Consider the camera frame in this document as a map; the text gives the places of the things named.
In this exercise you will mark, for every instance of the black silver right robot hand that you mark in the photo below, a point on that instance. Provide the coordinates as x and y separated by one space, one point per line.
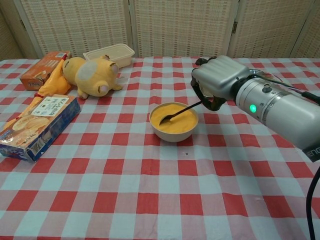
220 75

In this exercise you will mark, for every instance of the rectangular stainless steel tray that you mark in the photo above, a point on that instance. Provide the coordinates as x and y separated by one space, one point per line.
255 71

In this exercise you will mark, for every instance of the yellow food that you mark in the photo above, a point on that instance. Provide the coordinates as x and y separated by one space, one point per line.
185 122

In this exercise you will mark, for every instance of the cream round bowl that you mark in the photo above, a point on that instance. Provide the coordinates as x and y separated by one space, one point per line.
173 136

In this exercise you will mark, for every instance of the beige woven folding screen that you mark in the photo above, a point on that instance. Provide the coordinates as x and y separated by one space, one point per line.
175 27

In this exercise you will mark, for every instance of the beige plastic food container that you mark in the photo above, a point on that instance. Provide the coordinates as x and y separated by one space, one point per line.
112 53

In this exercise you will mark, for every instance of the yellow plush animal toy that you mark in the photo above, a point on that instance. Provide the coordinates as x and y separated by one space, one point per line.
87 77

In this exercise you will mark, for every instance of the red white checked tablecloth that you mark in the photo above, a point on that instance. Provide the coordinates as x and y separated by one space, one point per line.
125 195

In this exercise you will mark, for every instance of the orange snack box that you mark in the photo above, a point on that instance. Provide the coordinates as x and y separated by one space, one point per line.
42 70

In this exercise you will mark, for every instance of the blue orange cracker box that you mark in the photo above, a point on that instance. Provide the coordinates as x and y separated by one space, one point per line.
37 127

